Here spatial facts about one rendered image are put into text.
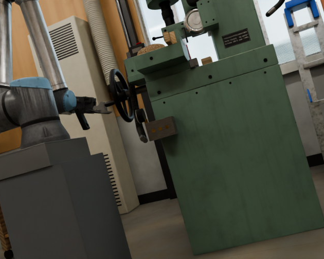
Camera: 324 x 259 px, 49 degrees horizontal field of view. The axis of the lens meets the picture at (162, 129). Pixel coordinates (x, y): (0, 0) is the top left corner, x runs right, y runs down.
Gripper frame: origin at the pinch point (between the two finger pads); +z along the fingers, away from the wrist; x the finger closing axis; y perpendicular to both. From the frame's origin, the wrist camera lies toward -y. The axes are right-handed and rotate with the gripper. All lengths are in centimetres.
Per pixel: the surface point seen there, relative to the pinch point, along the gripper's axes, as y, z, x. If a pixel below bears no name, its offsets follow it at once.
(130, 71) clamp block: 21.1, 9.8, -1.6
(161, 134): -7.3, 30.7, -21.3
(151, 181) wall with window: -61, -6, 153
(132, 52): 30.1, 10.5, -1.7
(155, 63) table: 21.9, 26.5, -24.6
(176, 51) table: 27, 35, -25
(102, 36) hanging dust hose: 68, -57, 136
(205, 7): 49, 45, -11
